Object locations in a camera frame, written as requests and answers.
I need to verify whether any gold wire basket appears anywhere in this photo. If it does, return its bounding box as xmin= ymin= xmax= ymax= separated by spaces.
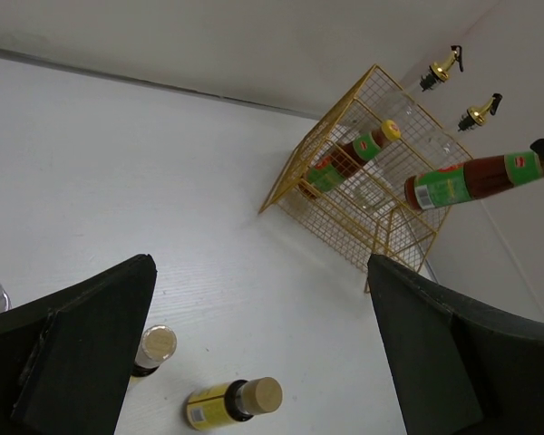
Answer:
xmin=260 ymin=64 xmax=450 ymax=271

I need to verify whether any red sauce bottle yellow cap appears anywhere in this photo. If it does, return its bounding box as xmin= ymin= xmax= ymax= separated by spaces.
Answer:
xmin=299 ymin=120 xmax=401 ymax=198

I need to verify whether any small brown bottle cork cap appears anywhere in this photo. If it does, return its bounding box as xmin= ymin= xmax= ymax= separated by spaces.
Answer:
xmin=185 ymin=377 xmax=283 ymax=431

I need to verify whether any tall glass cruet gold spout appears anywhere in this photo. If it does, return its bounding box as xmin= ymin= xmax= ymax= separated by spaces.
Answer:
xmin=375 ymin=92 xmax=503 ymax=210

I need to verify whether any red sauce bottle green label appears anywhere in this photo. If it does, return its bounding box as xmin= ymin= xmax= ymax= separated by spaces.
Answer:
xmin=404 ymin=150 xmax=544 ymax=211

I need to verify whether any small brown bottle yellow label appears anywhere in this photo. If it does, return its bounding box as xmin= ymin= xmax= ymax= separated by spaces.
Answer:
xmin=131 ymin=324 xmax=178 ymax=378

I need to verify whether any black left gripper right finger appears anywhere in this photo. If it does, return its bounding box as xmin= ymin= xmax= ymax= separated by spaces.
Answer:
xmin=367 ymin=255 xmax=544 ymax=434

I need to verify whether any short glass cruet gold spout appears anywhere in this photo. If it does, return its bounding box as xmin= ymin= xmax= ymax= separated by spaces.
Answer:
xmin=374 ymin=44 xmax=464 ymax=132

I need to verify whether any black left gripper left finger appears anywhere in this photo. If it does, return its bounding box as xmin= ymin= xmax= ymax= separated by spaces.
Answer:
xmin=0 ymin=254 xmax=157 ymax=434

